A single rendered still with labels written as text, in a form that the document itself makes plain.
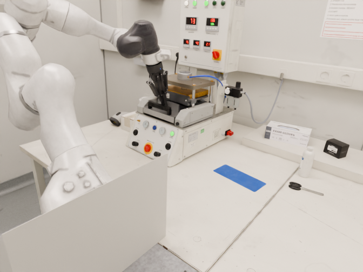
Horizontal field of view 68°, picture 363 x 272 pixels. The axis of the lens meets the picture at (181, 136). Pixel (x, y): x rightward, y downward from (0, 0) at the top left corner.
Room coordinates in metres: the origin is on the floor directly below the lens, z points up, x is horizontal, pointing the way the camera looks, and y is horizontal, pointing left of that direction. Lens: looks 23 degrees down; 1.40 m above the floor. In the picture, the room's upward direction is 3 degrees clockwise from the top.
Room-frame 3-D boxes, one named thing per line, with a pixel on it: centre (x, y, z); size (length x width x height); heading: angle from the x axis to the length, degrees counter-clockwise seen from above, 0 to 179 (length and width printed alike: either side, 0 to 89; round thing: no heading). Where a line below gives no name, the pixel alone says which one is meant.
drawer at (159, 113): (1.40, 0.03, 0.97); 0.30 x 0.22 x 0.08; 140
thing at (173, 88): (1.43, -0.01, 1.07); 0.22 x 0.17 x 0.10; 50
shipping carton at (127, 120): (1.61, 0.28, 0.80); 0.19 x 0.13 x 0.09; 142
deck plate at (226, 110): (1.46, -0.02, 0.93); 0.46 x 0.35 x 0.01; 140
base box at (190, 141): (1.42, -0.01, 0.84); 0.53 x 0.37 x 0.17; 140
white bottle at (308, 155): (1.11, -0.58, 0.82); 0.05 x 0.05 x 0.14
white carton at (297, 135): (1.43, -0.60, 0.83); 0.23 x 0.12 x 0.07; 62
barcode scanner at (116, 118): (1.69, 0.39, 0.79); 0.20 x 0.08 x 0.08; 142
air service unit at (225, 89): (1.39, -0.26, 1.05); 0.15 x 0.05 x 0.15; 50
